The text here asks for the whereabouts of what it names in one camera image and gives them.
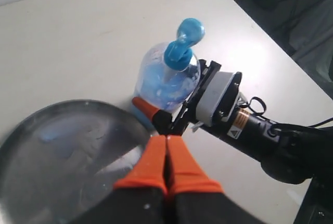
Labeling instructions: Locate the round steel plate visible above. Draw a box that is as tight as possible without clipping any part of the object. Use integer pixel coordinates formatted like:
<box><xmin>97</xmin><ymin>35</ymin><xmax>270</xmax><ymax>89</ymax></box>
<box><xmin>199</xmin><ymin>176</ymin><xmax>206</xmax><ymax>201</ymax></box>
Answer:
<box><xmin>1</xmin><ymin>100</ymin><xmax>150</xmax><ymax>223</ymax></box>

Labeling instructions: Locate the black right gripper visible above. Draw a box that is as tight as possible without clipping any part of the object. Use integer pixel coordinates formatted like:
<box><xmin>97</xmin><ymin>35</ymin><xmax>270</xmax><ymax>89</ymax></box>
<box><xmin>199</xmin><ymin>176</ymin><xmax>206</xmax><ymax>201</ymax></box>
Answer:
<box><xmin>132</xmin><ymin>59</ymin><xmax>221</xmax><ymax>135</ymax></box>

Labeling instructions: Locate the blue lotion pump bottle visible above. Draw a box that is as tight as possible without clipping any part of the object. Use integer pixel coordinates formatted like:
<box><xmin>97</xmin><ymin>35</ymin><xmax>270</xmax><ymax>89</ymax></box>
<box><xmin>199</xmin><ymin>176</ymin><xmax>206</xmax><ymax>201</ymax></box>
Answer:
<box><xmin>133</xmin><ymin>18</ymin><xmax>205</xmax><ymax>114</ymax></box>

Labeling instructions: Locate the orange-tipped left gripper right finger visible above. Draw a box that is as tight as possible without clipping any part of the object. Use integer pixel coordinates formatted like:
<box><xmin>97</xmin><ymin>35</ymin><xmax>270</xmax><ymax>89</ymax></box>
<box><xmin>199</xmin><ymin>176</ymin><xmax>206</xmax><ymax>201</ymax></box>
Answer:
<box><xmin>166</xmin><ymin>135</ymin><xmax>262</xmax><ymax>224</ymax></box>

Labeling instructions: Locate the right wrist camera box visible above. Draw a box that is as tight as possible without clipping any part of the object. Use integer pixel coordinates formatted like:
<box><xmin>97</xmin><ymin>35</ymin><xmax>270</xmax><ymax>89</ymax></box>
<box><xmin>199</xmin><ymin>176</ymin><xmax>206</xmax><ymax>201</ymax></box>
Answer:
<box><xmin>195</xmin><ymin>71</ymin><xmax>242</xmax><ymax>127</ymax></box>

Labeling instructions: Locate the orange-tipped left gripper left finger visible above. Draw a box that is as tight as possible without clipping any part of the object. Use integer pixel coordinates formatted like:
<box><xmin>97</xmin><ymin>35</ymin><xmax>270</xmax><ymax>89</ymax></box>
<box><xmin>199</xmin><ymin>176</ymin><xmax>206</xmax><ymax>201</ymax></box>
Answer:
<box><xmin>71</xmin><ymin>135</ymin><xmax>167</xmax><ymax>224</ymax></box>

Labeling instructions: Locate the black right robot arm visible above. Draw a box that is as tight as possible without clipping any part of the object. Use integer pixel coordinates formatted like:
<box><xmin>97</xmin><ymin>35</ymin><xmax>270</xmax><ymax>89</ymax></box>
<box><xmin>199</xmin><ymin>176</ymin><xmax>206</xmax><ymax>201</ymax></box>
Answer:
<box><xmin>132</xmin><ymin>59</ymin><xmax>332</xmax><ymax>223</ymax></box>

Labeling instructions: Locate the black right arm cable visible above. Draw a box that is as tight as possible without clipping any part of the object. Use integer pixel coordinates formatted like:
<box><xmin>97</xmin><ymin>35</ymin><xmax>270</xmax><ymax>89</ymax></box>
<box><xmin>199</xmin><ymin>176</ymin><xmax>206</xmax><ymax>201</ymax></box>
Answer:
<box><xmin>240</xmin><ymin>96</ymin><xmax>333</xmax><ymax>131</ymax></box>

